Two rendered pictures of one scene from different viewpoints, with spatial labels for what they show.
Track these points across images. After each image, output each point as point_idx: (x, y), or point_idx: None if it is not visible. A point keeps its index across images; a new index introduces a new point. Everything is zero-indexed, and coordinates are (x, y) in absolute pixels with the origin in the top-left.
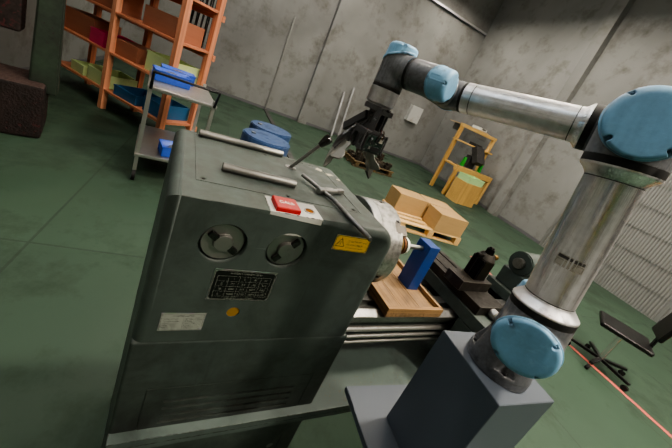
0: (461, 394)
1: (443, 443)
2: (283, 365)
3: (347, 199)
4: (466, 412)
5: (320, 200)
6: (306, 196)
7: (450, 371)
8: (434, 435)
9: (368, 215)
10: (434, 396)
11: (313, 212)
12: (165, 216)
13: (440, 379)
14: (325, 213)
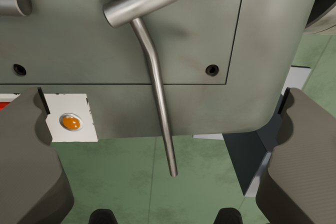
0: (243, 163)
1: (229, 142)
2: None
3: None
4: (238, 165)
5: (114, 56)
6: (72, 49)
7: (249, 155)
8: (230, 134)
9: (249, 86)
10: (240, 135)
11: (79, 126)
12: None
13: (245, 143)
14: (110, 116)
